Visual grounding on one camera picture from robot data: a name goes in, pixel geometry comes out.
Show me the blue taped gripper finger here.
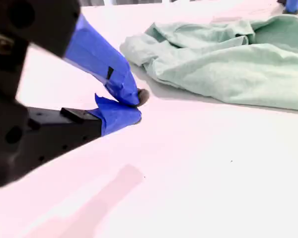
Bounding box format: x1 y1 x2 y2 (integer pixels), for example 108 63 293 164
27 93 143 172
282 0 298 14
0 0 150 108

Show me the pale green T-shirt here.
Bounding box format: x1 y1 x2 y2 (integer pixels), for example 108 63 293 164
119 14 298 112

